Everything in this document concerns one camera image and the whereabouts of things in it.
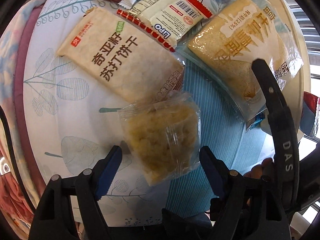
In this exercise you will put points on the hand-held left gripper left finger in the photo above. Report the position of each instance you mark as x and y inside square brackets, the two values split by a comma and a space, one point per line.
[108, 171]

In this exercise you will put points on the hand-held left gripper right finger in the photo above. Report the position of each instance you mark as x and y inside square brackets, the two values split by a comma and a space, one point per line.
[212, 170]

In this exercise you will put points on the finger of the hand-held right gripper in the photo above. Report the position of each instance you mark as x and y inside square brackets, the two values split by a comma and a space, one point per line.
[310, 180]
[277, 105]

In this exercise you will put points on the small blue snack packet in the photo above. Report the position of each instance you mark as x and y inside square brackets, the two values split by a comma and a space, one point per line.
[255, 123]

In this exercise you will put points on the white plastic container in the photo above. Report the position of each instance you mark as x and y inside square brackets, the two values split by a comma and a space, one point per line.
[297, 62]

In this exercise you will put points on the clear packet yellow puffed snack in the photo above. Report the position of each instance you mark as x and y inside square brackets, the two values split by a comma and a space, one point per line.
[160, 140]

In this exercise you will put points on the clear bag of sponge cake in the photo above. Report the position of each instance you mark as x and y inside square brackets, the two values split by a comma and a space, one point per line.
[232, 45]

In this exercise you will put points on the beige cracker packet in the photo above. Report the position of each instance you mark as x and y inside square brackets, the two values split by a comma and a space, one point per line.
[112, 55]

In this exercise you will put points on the white packet with red edges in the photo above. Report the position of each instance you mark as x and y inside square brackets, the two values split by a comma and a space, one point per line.
[165, 17]

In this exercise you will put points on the person's right hand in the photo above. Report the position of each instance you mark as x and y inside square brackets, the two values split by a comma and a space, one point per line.
[260, 169]

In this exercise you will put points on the red and clear wrapper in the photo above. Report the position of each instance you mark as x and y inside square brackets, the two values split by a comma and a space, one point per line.
[312, 102]

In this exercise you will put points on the pink fleece blanket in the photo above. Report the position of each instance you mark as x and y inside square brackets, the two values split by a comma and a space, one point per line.
[10, 192]

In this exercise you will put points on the mauve sofa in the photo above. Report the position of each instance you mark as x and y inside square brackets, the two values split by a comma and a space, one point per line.
[21, 85]

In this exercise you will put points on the pastel floral blanket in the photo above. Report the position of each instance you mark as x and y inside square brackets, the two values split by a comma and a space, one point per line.
[10, 55]

